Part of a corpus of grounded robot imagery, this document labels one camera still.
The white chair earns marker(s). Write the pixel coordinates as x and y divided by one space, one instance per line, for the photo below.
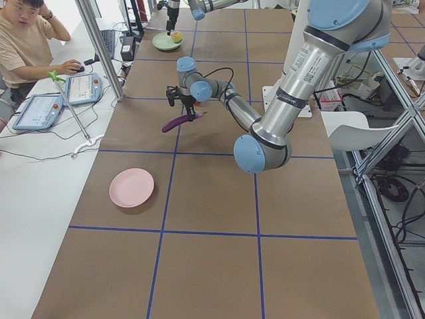
350 131

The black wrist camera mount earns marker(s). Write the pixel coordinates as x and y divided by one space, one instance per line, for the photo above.
172 94

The black power adapter box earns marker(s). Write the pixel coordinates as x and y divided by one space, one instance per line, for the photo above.
128 48

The near teach pendant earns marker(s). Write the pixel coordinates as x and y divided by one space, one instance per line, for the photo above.
40 112

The pink plate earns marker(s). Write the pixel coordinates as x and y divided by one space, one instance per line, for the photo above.
131 187

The aluminium frame post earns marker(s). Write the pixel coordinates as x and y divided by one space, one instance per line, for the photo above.
89 19

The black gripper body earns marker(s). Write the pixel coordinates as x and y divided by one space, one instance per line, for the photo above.
186 99
172 13

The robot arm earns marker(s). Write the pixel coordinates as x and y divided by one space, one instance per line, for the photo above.
199 8
327 29

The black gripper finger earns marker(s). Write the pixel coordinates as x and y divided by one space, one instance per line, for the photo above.
170 26
191 113

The far teach pendant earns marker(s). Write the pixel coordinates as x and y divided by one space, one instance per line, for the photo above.
83 88

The black keyboard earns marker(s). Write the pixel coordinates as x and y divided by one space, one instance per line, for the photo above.
109 39

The metal reacher stick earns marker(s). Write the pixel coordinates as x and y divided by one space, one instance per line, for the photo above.
90 141

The yellow-pink peach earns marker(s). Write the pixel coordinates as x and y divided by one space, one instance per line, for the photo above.
176 37

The seated person beige shirt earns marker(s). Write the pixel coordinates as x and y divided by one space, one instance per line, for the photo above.
26 27

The purple eggplant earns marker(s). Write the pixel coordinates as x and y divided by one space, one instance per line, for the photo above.
181 120

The teach pendant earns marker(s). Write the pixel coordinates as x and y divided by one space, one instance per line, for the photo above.
40 112
83 88

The light green plate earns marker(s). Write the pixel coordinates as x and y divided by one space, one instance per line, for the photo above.
163 42

